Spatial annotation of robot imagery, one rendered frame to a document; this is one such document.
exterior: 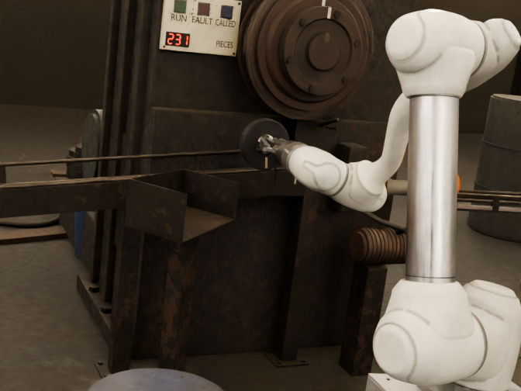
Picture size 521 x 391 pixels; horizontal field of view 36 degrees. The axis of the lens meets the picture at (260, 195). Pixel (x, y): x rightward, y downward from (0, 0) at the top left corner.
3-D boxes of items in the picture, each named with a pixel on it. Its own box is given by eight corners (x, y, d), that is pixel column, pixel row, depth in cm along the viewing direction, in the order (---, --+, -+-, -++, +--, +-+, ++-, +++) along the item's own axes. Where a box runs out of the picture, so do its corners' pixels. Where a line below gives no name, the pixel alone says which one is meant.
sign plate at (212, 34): (159, 48, 256) (163, -9, 252) (233, 56, 267) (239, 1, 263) (160, 49, 254) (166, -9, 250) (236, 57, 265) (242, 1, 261)
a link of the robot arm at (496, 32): (454, 53, 186) (419, 45, 177) (519, 9, 174) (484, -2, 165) (474, 102, 182) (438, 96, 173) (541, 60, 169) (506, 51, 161)
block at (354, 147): (326, 205, 290) (335, 140, 285) (345, 205, 293) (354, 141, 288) (340, 213, 281) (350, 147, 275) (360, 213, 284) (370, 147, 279)
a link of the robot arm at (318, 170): (279, 171, 215) (315, 189, 222) (304, 188, 202) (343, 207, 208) (298, 136, 214) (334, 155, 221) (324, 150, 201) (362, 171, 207)
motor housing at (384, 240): (329, 363, 291) (350, 223, 279) (379, 358, 300) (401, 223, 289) (346, 379, 280) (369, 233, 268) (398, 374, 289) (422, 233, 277)
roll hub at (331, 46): (272, 90, 255) (284, 1, 249) (348, 96, 266) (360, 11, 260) (280, 92, 250) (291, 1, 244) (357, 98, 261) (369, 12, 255)
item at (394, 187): (387, 193, 287) (388, 177, 286) (412, 195, 285) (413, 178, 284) (386, 196, 281) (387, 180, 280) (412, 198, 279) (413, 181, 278)
